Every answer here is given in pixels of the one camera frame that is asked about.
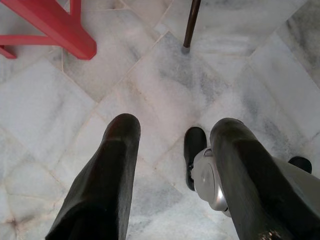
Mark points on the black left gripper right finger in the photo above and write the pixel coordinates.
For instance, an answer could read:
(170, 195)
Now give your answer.
(252, 187)

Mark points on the dark brown table leg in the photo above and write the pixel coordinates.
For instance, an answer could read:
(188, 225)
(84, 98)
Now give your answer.
(191, 22)

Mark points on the robot right leg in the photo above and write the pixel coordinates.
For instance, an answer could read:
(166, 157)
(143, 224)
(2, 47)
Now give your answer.
(301, 165)

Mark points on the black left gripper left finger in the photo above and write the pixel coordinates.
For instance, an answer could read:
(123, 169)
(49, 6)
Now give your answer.
(105, 187)

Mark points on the red plastic stool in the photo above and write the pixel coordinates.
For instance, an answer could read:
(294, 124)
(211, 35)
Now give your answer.
(50, 17)

